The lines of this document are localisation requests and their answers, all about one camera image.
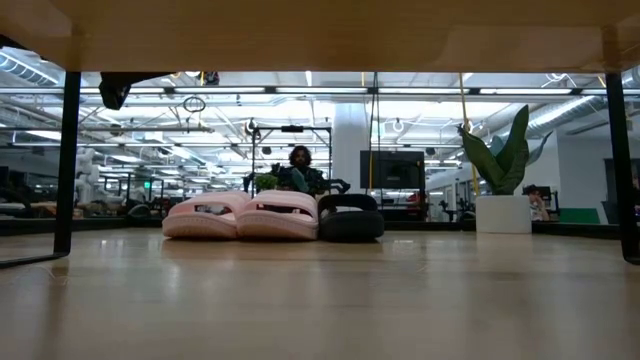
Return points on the wooden shelf with black legs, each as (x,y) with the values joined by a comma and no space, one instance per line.
(320,35)

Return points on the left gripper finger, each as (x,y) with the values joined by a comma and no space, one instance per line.
(114,92)

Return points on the black background robot arm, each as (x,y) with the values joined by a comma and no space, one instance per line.
(335,186)

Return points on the green board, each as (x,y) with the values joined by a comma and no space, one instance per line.
(579,216)

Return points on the black slide sandal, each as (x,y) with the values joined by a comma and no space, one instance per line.
(350,225)

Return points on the black metal frame rig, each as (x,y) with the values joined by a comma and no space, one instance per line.
(291,129)

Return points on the white humanoid robot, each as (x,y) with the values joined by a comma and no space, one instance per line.
(85,175)

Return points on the person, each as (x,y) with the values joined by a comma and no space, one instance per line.
(537,205)
(300,159)

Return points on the snake plant in white pot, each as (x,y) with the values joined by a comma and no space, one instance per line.
(502,215)

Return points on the black monitor on stand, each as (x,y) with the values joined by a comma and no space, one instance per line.
(392,170)

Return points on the green bushy plant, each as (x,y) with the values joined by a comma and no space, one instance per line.
(266,182)

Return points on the pink slide sandal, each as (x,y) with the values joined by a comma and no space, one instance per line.
(200,222)
(277,222)

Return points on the black aluminium table frame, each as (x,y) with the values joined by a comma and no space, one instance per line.
(75,226)

